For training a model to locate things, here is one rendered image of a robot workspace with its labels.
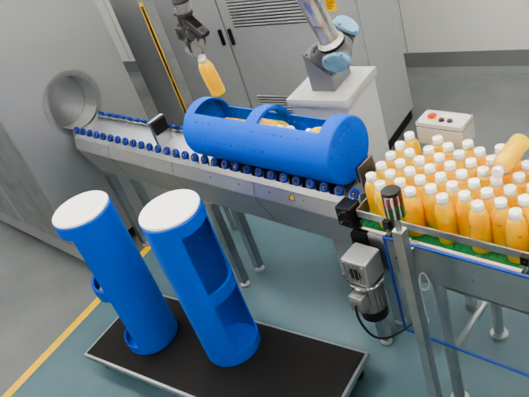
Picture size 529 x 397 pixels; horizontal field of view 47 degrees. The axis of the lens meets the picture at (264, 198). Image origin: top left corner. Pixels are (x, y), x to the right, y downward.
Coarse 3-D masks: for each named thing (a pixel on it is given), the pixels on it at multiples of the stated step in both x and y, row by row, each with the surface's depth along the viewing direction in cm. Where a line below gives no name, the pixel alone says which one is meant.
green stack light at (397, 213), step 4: (404, 204) 191; (384, 208) 191; (396, 208) 189; (400, 208) 189; (404, 208) 191; (388, 212) 191; (392, 212) 190; (396, 212) 190; (400, 212) 190; (404, 212) 191; (388, 216) 192; (392, 216) 191; (396, 216) 191; (400, 216) 191; (404, 216) 192; (392, 220) 192; (396, 220) 191
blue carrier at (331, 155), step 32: (192, 128) 288; (224, 128) 273; (256, 128) 261; (288, 128) 249; (320, 128) 240; (352, 128) 244; (256, 160) 267; (288, 160) 251; (320, 160) 238; (352, 160) 248
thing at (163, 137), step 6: (162, 114) 332; (156, 120) 329; (162, 120) 331; (150, 126) 328; (156, 126) 329; (162, 126) 332; (156, 132) 330; (162, 132) 335; (168, 132) 338; (156, 138) 332; (162, 138) 335; (168, 138) 338; (162, 144) 336
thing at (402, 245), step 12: (396, 240) 199; (408, 240) 200; (396, 252) 203; (408, 252) 201; (408, 264) 203; (408, 276) 207; (408, 288) 211; (408, 300) 215; (420, 300) 215; (420, 312) 217; (420, 324) 219; (420, 336) 224; (420, 348) 228; (432, 360) 232; (432, 372) 234; (432, 384) 239; (432, 396) 244
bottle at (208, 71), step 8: (200, 64) 265; (208, 64) 264; (200, 72) 267; (208, 72) 265; (216, 72) 269; (208, 80) 268; (216, 80) 269; (208, 88) 272; (216, 88) 270; (224, 88) 274; (216, 96) 273
